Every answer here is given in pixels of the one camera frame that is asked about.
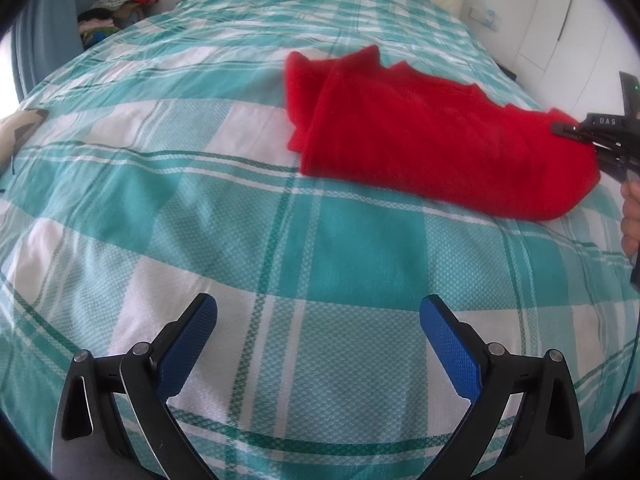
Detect pile of mixed clothes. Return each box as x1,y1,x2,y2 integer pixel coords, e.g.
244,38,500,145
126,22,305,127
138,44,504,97
77,0,162,51

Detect white wall socket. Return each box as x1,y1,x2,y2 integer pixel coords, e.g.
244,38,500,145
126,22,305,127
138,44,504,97
468,6,501,27

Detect red rabbit print sweater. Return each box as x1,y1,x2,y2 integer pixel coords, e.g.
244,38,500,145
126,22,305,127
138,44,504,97
284,44,601,223

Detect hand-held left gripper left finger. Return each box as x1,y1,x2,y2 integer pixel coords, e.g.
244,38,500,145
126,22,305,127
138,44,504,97
50,292,221,480

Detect person's right hand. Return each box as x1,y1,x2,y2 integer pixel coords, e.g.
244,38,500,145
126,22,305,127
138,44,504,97
620,179,640,259

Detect blue curtain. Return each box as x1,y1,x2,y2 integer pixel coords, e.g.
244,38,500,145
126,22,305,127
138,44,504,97
10,0,136,106

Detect teal plaid bed sheet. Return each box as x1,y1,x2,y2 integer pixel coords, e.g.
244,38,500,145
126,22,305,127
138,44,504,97
0,0,640,480

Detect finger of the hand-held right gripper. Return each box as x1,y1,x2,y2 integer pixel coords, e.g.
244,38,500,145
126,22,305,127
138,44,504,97
551,113,626,150

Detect white wardrobe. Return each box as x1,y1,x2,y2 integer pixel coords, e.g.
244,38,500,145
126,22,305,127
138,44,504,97
517,0,640,126

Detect beige patterned cushion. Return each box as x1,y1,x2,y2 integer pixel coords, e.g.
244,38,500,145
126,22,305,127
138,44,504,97
0,107,49,172

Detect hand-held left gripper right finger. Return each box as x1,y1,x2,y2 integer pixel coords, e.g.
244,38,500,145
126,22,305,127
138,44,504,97
419,295,588,480

